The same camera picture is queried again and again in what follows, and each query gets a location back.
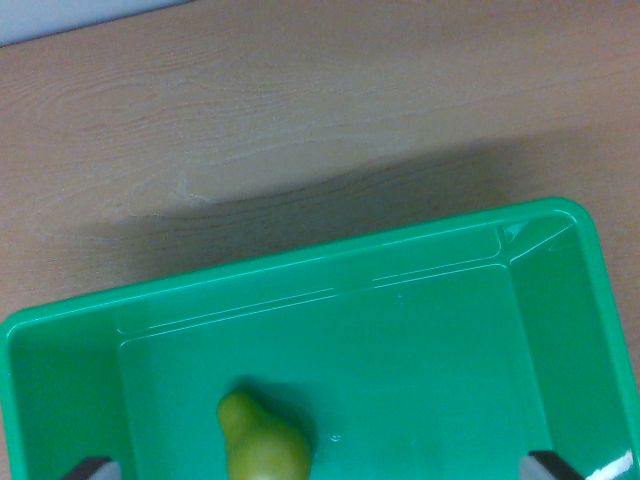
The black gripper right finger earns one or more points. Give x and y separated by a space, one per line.
545 466

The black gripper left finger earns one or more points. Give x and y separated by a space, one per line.
95 469

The green plastic bin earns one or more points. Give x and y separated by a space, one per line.
400 350

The yellow-green toy pear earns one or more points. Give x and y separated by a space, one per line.
260 445

